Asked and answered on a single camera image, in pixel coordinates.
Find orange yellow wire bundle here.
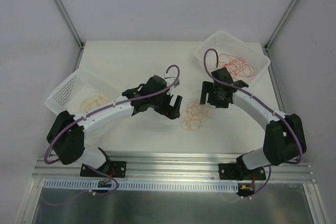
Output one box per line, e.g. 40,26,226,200
180,101,211,132

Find separated yellow wire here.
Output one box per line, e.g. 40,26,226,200
86,92,112,109

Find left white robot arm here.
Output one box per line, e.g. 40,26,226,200
44,75,182,176

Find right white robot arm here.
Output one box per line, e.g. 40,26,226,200
200,68,307,181

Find right white plastic basket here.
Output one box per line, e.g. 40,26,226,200
194,31,270,86

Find white plastic basket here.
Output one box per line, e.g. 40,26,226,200
194,31,270,86
45,69,121,115

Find left white plastic basket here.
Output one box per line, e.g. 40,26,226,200
45,69,121,115

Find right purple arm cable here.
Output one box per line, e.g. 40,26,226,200
203,48,305,164

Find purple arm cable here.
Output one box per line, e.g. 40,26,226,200
43,64,181,165
203,48,305,164

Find aluminium mounting rail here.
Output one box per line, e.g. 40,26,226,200
33,151,314,184

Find right aluminium frame post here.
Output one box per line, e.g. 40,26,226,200
264,0,317,51

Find aluminium frame post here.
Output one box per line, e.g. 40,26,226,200
264,0,317,51
39,0,85,49

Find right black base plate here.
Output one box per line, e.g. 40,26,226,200
218,163,266,181

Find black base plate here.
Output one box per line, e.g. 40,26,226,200
80,161,127,178
218,163,266,181

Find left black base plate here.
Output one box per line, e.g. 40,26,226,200
80,161,127,178

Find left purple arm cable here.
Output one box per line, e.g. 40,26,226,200
43,64,181,165

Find left aluminium frame post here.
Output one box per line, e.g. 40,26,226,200
39,0,85,49

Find white slotted cable duct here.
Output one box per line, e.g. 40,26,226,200
43,179,238,193

